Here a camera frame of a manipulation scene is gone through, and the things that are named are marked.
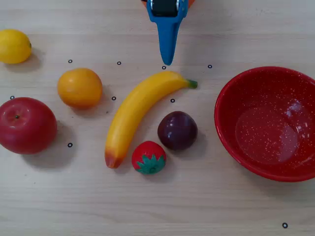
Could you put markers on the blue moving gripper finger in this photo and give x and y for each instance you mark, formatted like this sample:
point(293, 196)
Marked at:
point(182, 11)

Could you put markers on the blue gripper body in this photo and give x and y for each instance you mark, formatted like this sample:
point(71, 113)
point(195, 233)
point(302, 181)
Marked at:
point(165, 10)

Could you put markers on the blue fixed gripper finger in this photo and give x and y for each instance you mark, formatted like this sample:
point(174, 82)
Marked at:
point(166, 41)

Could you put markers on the yellow plastic lemon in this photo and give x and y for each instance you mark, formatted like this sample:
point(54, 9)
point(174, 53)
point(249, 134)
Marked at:
point(13, 46)

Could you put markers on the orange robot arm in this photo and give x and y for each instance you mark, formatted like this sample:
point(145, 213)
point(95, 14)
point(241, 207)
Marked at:
point(192, 1)

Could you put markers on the red speckled bowl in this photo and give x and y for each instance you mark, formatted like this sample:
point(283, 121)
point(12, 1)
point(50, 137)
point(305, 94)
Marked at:
point(265, 127)

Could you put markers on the yellow plastic banana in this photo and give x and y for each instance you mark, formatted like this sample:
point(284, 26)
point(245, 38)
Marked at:
point(133, 110)

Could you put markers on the purple plastic plum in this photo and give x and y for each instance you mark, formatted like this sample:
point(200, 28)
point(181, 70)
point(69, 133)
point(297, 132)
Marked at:
point(177, 131)

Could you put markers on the orange plastic fruit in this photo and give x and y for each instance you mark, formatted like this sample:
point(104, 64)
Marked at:
point(80, 88)

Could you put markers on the red plastic strawberry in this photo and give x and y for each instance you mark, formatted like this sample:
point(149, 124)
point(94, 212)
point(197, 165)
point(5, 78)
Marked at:
point(147, 152)

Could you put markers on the red plastic apple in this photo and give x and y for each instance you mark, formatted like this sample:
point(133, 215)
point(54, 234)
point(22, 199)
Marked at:
point(27, 126)

